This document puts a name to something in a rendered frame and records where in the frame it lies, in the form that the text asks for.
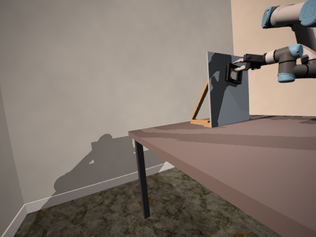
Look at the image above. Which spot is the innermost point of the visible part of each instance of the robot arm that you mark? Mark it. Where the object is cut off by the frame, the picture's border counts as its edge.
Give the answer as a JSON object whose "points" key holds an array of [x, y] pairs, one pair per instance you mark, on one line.
{"points": [[301, 18]]}

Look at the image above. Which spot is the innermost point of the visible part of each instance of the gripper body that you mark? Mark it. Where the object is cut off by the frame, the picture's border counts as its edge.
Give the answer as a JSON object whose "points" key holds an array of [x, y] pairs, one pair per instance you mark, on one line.
{"points": [[256, 66]]}

